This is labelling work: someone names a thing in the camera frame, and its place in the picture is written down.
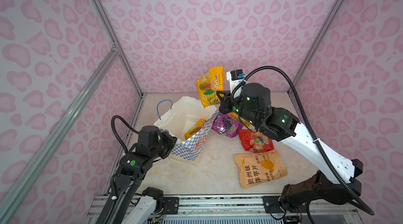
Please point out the yellow mango candy bag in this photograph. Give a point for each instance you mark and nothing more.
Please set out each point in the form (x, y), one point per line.
(197, 127)
(209, 84)

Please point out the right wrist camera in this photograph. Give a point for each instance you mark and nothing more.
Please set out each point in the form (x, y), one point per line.
(235, 77)

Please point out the yellow orange candy bag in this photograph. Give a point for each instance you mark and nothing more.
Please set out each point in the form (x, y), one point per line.
(241, 120)

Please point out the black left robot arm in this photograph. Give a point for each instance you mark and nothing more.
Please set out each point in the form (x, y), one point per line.
(152, 143)

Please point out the aluminium corner frame post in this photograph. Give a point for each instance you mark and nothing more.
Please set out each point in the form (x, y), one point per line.
(104, 19)

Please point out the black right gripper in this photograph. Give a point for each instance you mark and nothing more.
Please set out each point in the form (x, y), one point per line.
(225, 101)

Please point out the diagonal aluminium frame bar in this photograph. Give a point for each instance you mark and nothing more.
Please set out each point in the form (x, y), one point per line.
(20, 175)

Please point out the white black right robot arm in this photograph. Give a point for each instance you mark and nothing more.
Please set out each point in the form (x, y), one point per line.
(254, 105)

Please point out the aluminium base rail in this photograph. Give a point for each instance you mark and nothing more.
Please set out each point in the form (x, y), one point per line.
(235, 209)

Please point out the red fruit candy bag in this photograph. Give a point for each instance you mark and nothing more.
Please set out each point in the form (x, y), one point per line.
(255, 142)

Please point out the blue checkered paper bag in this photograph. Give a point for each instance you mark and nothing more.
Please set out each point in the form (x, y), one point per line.
(191, 123)

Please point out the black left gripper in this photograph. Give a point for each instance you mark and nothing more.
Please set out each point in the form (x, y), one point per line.
(170, 139)

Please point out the purple grape candy bag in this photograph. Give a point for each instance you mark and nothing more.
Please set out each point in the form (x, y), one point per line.
(226, 125)

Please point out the right aluminium corner post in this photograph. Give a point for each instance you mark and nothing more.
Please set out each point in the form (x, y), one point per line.
(329, 19)

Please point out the orange taro chips bag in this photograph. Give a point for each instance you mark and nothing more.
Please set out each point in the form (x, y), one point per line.
(258, 168)

